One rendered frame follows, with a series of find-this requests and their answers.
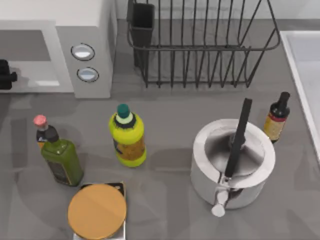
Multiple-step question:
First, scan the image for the dark utensil holder cup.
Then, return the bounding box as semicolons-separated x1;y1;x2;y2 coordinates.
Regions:
126;0;156;68

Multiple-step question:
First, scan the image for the yellow bottle with green cap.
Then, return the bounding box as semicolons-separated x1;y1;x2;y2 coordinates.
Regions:
108;103;147;168

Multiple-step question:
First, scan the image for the dark green glass bottle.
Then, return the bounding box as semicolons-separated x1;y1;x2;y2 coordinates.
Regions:
33;114;85;188

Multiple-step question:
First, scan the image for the dark wire dish rack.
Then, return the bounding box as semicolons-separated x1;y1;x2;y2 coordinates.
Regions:
126;0;281;89

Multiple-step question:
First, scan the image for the pale microwave oven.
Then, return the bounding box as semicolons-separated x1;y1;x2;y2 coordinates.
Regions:
0;0;118;99

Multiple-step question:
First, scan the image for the white pot with black handle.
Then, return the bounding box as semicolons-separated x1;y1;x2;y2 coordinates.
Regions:
189;97;276;218

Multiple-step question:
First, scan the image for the round microwave knob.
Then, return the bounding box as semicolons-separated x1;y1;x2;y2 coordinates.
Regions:
76;66;100;83
70;42;96;62

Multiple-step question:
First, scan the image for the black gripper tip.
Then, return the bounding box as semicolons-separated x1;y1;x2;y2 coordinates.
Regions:
0;59;18;91

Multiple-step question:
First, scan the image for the small dark brown bottle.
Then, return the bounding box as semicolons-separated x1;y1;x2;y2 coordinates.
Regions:
263;91;291;144

